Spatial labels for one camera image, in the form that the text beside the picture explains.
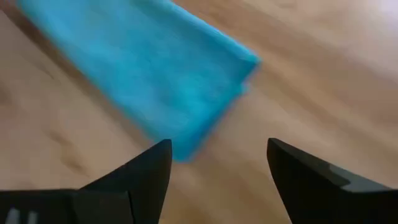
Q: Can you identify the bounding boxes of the light blue microfiber towel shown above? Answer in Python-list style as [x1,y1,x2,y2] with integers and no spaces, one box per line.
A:
[15,0,262,162]

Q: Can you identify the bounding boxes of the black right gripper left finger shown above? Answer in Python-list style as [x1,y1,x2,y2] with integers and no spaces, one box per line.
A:
[0,139,173,224]

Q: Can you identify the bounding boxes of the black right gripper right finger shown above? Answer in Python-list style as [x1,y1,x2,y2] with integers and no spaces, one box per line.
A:
[266,138,398,224]

